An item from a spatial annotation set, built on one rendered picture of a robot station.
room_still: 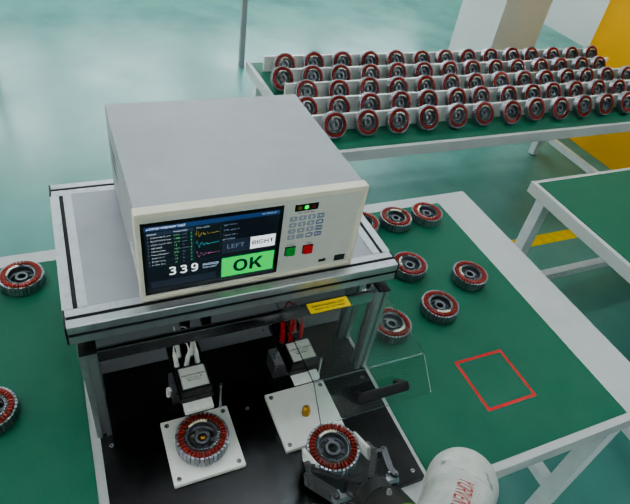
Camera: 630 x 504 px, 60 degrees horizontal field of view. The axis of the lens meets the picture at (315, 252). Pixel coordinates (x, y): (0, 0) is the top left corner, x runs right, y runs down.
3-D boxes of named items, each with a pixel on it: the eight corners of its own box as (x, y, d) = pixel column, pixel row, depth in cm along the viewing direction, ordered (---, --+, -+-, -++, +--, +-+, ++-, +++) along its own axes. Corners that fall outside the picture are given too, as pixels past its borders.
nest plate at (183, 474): (245, 466, 117) (246, 463, 116) (174, 489, 111) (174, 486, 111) (226, 408, 127) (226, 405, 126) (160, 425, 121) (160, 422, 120)
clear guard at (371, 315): (430, 393, 109) (439, 375, 105) (321, 426, 100) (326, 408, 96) (359, 281, 131) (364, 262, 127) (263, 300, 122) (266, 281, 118)
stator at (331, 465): (365, 470, 115) (369, 461, 112) (316, 486, 111) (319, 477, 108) (343, 424, 122) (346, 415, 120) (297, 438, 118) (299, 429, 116)
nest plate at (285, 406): (347, 434, 126) (348, 431, 125) (286, 454, 120) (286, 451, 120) (321, 382, 136) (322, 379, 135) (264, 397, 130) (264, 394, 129)
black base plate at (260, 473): (422, 480, 122) (424, 475, 121) (122, 592, 99) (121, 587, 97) (336, 325, 154) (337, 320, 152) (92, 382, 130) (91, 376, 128)
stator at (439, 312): (415, 296, 166) (418, 288, 164) (449, 297, 168) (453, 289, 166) (424, 325, 158) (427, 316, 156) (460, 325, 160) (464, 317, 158)
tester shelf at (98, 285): (395, 278, 123) (399, 264, 120) (67, 345, 98) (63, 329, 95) (319, 171, 152) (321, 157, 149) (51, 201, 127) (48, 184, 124)
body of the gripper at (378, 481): (362, 534, 96) (339, 503, 104) (404, 518, 99) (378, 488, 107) (360, 497, 94) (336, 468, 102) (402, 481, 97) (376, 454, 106)
